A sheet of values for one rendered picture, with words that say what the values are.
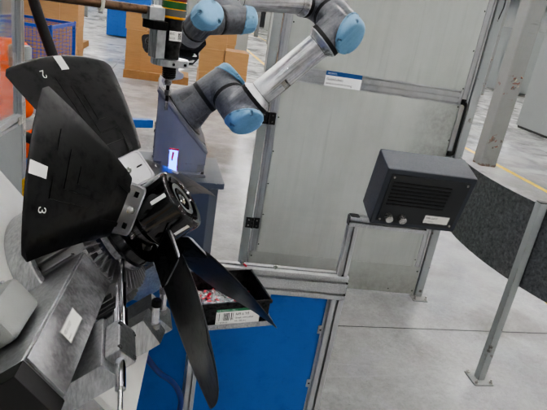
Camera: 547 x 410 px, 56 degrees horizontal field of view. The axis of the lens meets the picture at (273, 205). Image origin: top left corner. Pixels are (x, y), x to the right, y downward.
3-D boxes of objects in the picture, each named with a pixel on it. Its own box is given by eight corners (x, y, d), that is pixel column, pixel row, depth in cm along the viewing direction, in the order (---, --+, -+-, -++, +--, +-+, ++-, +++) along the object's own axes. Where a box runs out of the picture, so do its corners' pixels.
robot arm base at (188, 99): (169, 90, 182) (192, 74, 182) (194, 124, 188) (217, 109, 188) (169, 98, 168) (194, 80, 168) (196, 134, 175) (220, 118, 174)
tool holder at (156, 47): (151, 67, 90) (155, 7, 86) (133, 59, 95) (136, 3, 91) (195, 69, 96) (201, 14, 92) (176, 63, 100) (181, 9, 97)
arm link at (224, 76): (206, 93, 186) (237, 71, 185) (222, 119, 180) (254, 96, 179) (191, 74, 175) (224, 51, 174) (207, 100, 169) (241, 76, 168)
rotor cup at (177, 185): (144, 280, 93) (204, 244, 91) (93, 218, 88) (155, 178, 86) (154, 245, 106) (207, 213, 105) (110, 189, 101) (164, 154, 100)
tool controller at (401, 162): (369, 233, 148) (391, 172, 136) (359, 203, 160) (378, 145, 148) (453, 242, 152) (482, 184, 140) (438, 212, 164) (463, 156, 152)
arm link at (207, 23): (230, 25, 134) (201, 25, 129) (213, 42, 143) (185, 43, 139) (223, -4, 134) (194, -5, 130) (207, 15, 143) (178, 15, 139)
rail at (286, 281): (35, 274, 146) (35, 248, 143) (40, 267, 149) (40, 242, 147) (343, 300, 158) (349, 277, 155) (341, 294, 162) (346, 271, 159)
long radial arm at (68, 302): (30, 283, 89) (85, 250, 88) (59, 314, 92) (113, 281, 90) (-53, 404, 62) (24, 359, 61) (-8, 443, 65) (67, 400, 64)
